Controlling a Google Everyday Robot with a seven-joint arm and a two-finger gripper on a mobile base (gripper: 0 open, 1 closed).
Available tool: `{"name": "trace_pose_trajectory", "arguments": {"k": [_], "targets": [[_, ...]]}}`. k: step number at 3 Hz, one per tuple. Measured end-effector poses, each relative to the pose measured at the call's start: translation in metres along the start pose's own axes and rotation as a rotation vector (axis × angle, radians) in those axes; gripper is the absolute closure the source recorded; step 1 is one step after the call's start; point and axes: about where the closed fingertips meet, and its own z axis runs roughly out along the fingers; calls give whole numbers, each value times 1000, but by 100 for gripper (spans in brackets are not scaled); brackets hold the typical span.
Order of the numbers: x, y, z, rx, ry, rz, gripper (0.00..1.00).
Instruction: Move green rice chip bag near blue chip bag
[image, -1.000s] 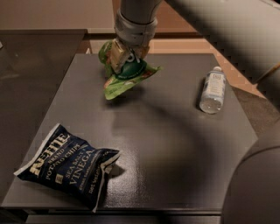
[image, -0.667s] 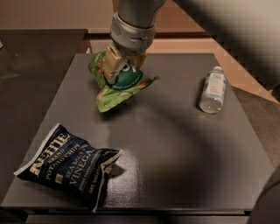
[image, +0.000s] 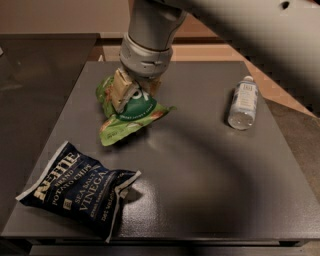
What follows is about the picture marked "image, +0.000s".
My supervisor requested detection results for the green rice chip bag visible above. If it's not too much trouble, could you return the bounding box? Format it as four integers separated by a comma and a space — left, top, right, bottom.
96, 76, 175, 146

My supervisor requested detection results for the clear plastic water bottle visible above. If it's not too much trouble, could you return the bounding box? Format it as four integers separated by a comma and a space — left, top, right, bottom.
227, 76, 258, 130

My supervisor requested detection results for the blue Kettle chip bag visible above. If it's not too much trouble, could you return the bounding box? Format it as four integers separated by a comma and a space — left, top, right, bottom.
16, 141, 141, 242

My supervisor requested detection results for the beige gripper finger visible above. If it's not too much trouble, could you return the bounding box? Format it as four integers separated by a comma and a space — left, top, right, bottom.
111, 68, 139, 113
141, 78, 161, 97

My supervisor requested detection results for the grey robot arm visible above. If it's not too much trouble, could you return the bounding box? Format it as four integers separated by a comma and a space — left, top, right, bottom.
120, 0, 320, 116

